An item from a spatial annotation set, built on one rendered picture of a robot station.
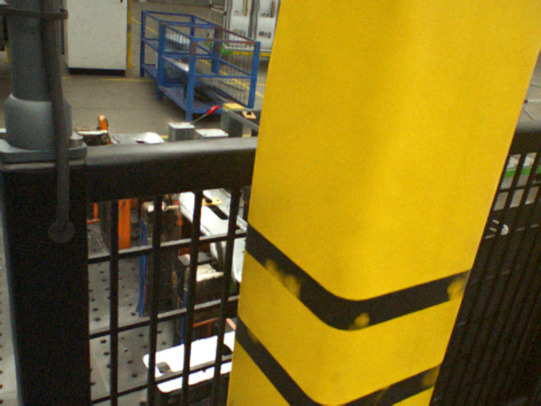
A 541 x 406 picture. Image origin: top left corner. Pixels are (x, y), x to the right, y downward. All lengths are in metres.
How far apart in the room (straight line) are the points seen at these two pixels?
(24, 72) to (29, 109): 0.02
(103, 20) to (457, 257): 8.01
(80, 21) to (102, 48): 0.45
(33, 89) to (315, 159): 0.13
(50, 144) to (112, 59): 8.05
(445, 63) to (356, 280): 0.10
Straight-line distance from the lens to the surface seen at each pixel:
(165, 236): 1.48
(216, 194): 1.66
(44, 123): 0.27
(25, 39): 0.26
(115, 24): 8.25
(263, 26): 10.59
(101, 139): 2.01
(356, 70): 0.23
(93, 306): 1.66
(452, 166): 0.26
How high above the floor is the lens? 1.64
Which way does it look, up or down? 23 degrees down
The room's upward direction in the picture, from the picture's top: 8 degrees clockwise
